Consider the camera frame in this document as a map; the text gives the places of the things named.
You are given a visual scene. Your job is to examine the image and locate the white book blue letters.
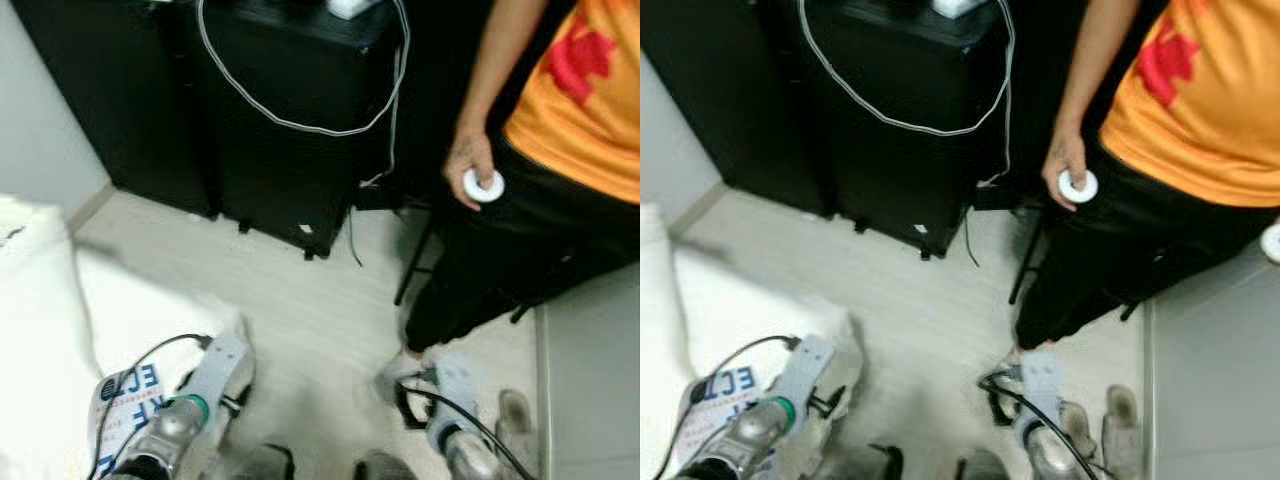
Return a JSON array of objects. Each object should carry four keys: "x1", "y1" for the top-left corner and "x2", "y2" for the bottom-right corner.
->
[
  {"x1": 88, "y1": 362, "x2": 166, "y2": 476},
  {"x1": 688, "y1": 368, "x2": 771, "y2": 471}
]

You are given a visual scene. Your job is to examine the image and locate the person's right hand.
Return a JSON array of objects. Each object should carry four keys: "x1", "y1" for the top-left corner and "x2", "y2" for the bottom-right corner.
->
[
  {"x1": 1040, "y1": 125, "x2": 1091, "y2": 211},
  {"x1": 443, "y1": 128, "x2": 498, "y2": 211}
]

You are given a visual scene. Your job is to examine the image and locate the grey robot right leg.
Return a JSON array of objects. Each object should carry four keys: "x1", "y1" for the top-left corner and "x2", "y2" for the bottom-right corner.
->
[
  {"x1": 955, "y1": 450, "x2": 1016, "y2": 480},
  {"x1": 355, "y1": 450, "x2": 421, "y2": 480}
]

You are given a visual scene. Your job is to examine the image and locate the grey robot leg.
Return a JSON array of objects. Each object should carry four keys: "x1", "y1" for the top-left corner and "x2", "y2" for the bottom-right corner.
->
[
  {"x1": 355, "y1": 450, "x2": 421, "y2": 480},
  {"x1": 955, "y1": 450, "x2": 1016, "y2": 480},
  {"x1": 840, "y1": 445, "x2": 906, "y2": 480},
  {"x1": 230, "y1": 445, "x2": 296, "y2": 480}
]

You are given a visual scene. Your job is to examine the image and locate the grey robot left leg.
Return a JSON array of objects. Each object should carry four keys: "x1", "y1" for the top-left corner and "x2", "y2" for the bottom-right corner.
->
[
  {"x1": 840, "y1": 445, "x2": 906, "y2": 480},
  {"x1": 230, "y1": 445, "x2": 296, "y2": 480}
]

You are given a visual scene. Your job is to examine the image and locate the white padded blanket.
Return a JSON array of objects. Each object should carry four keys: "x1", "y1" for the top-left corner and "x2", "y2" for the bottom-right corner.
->
[
  {"x1": 0, "y1": 195, "x2": 251, "y2": 480},
  {"x1": 640, "y1": 200, "x2": 861, "y2": 480}
]

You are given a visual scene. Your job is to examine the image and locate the black metal stand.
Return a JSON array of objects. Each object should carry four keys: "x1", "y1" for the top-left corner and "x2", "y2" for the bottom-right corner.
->
[
  {"x1": 1008, "y1": 225, "x2": 1046, "y2": 306},
  {"x1": 395, "y1": 205, "x2": 441, "y2": 306}
]

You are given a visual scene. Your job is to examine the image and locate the black cabinet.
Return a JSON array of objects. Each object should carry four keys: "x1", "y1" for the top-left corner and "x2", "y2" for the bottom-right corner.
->
[
  {"x1": 10, "y1": 0, "x2": 451, "y2": 261},
  {"x1": 640, "y1": 0, "x2": 1061, "y2": 261}
]

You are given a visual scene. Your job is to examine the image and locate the person in orange shirt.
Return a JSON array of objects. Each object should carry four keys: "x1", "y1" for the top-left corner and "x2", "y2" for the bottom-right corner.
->
[
  {"x1": 378, "y1": 0, "x2": 641, "y2": 406},
  {"x1": 985, "y1": 0, "x2": 1280, "y2": 401}
]

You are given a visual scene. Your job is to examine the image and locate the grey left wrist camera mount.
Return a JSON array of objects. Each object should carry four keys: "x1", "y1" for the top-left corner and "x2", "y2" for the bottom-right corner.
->
[
  {"x1": 180, "y1": 335, "x2": 256, "y2": 411},
  {"x1": 775, "y1": 335, "x2": 841, "y2": 416}
]

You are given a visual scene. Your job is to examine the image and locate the white cable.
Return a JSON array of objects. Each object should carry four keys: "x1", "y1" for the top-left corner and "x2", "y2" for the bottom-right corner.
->
[
  {"x1": 195, "y1": 0, "x2": 411, "y2": 186},
  {"x1": 798, "y1": 0, "x2": 1016, "y2": 186}
]

